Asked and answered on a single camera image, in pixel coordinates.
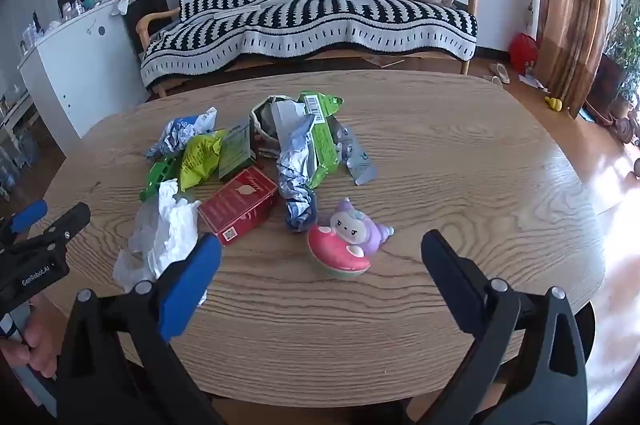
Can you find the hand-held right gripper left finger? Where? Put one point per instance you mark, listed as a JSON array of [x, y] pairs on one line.
[[192, 290]]

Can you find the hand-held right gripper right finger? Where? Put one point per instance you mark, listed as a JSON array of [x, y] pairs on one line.
[[450, 270]]

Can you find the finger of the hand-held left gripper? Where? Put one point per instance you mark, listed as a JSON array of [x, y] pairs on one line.
[[30, 215], [65, 227]]

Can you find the blue white wrapper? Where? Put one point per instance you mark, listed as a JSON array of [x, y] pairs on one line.
[[182, 135]]

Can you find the green and white carton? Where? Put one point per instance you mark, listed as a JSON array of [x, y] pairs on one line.
[[325, 145]]

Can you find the person's left hand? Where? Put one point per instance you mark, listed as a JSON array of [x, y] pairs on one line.
[[40, 345]]

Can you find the crumpled white plastic bag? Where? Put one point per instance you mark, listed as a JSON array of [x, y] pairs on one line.
[[160, 240]]

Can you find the red cardboard box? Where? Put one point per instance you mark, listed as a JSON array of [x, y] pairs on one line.
[[240, 210]]

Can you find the purple figure mushroom toy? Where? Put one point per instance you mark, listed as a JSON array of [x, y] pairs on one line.
[[350, 240]]

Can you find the green strip packet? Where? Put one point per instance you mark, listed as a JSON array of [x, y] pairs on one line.
[[157, 177]]

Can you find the yellow-green snack wrapper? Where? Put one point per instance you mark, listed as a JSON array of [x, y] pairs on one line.
[[200, 160]]

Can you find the silver blister pack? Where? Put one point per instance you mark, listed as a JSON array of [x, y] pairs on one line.
[[357, 160]]

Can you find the green cardboard box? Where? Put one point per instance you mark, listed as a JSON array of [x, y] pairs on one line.
[[235, 152]]

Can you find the white cabinet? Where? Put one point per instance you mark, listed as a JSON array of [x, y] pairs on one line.
[[80, 70]]

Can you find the long crumpled silver wrapper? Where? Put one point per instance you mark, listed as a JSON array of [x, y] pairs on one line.
[[297, 175]]

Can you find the yellow floor toy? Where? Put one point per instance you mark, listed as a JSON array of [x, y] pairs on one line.
[[554, 104]]

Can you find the pair of beige slippers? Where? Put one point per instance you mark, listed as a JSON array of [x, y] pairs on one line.
[[499, 72]]

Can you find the clutter of small bottles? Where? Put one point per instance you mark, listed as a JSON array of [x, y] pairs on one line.
[[75, 7]]

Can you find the black side table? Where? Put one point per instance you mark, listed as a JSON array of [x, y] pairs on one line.
[[147, 20]]

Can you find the wooden sofa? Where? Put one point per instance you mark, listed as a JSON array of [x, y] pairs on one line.
[[155, 17]]

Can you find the red bag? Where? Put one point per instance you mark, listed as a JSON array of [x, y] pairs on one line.
[[524, 52]]

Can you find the striped blanket sofa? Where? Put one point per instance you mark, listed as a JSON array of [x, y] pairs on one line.
[[325, 15]]

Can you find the potted green plants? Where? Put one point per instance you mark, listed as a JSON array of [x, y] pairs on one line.
[[625, 25]]

